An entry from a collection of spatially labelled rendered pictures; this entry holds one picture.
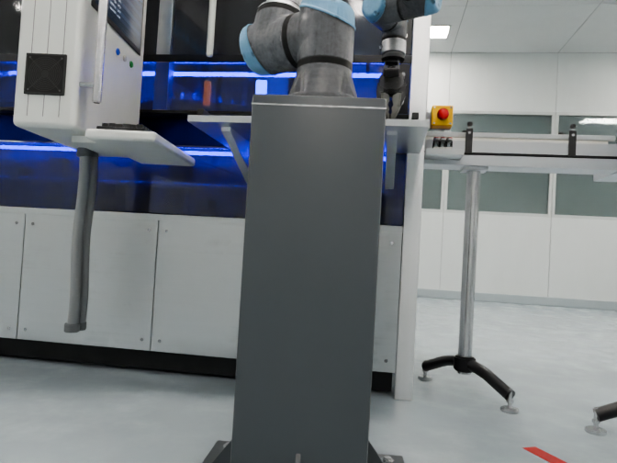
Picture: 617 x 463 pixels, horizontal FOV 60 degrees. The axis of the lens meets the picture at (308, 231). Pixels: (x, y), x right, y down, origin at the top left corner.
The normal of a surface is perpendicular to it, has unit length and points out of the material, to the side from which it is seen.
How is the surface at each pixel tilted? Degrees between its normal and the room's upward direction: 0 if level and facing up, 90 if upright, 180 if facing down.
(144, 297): 90
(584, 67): 90
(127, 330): 90
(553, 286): 90
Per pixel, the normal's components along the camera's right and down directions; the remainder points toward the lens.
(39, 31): -0.04, -0.04
